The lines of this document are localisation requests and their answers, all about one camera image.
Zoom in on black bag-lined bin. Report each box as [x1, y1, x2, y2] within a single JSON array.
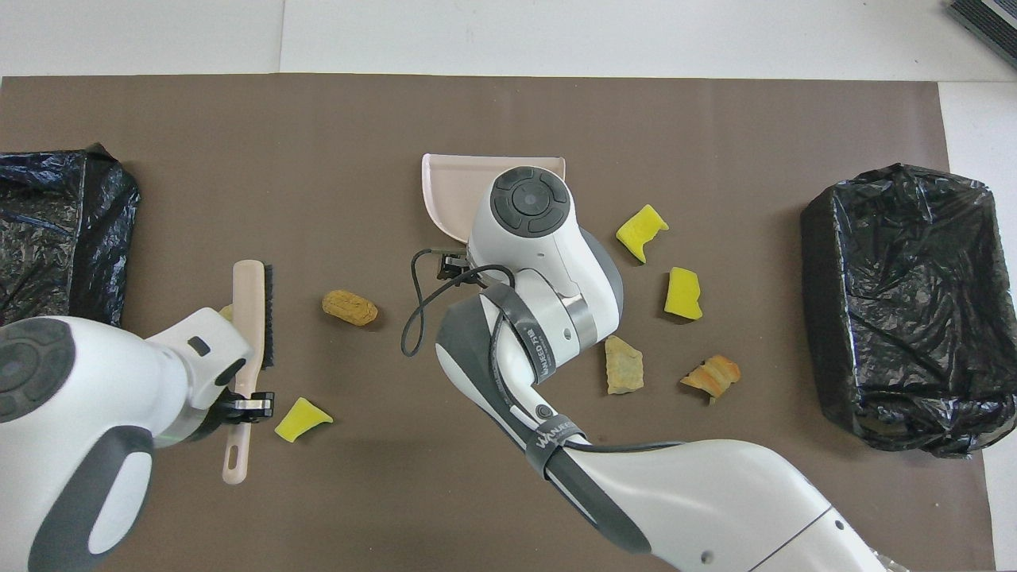
[[799, 163, 1017, 459], [0, 143, 141, 328]]

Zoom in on yellow sponge wedge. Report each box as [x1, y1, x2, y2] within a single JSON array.
[[274, 396, 334, 443]]

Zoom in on yellow sponge block piece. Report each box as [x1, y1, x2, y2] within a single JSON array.
[[664, 267, 704, 322]]

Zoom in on beige hand brush black bristles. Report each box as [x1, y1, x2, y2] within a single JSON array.
[[222, 260, 275, 486]]

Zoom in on beige plastic dustpan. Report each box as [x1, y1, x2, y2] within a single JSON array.
[[421, 153, 567, 245]]

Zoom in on notched yellow sponge piece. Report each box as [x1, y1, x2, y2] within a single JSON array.
[[615, 204, 670, 265]]

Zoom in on brown oval sponge piece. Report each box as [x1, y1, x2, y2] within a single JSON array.
[[321, 289, 379, 327]]

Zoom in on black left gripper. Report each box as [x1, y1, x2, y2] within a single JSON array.
[[191, 388, 276, 443]]

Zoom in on brown table mat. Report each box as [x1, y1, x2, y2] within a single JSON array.
[[0, 74, 998, 572]]

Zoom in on pale green sponge chunk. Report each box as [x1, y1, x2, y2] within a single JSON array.
[[604, 335, 645, 396]]

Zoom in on grey ribbed device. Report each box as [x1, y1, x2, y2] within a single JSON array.
[[944, 0, 1017, 68]]

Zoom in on orange striped sponge piece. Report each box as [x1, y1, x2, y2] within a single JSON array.
[[680, 354, 741, 406]]

